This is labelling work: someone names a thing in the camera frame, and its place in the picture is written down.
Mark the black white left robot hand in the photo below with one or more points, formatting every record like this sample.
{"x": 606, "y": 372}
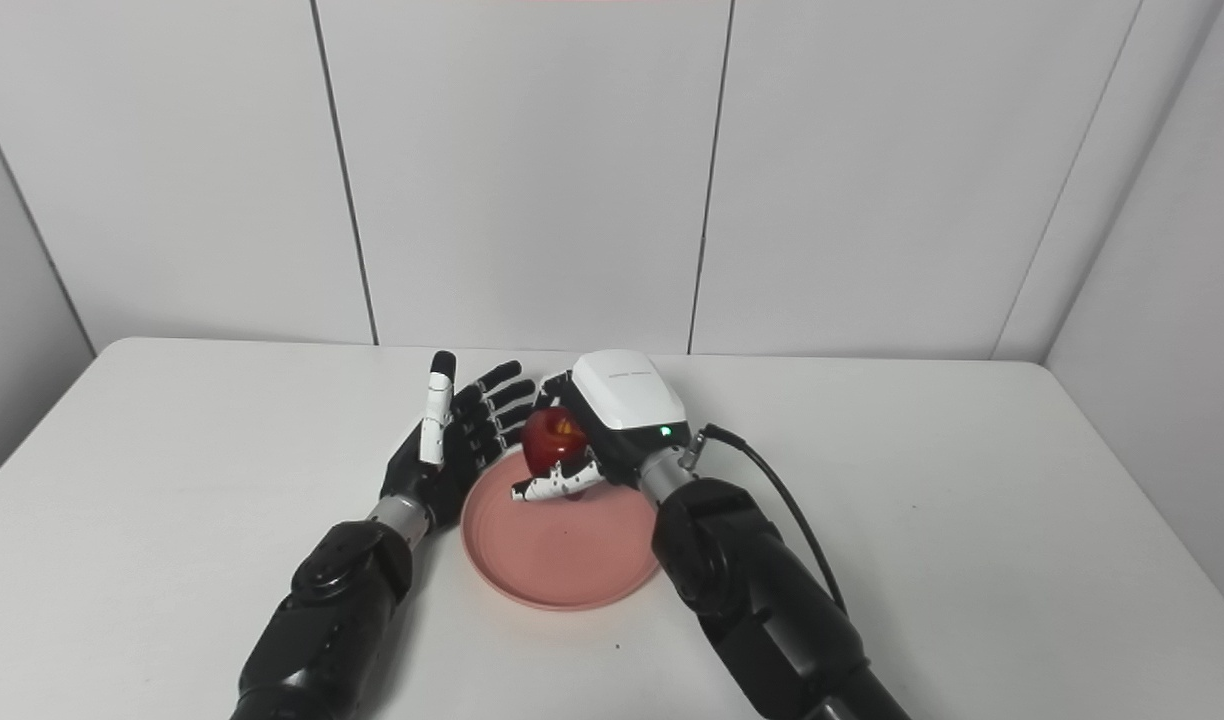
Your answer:
{"x": 452, "y": 450}

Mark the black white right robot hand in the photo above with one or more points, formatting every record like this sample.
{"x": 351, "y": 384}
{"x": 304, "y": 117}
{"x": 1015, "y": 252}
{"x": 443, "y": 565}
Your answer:
{"x": 627, "y": 410}

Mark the red apple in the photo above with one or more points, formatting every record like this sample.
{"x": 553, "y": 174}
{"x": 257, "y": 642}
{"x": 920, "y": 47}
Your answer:
{"x": 550, "y": 440}

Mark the pink round plate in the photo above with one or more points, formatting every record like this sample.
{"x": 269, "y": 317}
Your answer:
{"x": 562, "y": 550}

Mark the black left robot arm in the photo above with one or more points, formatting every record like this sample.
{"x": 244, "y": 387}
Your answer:
{"x": 332, "y": 610}

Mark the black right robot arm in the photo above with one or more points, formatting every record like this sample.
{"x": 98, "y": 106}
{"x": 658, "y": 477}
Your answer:
{"x": 762, "y": 600}

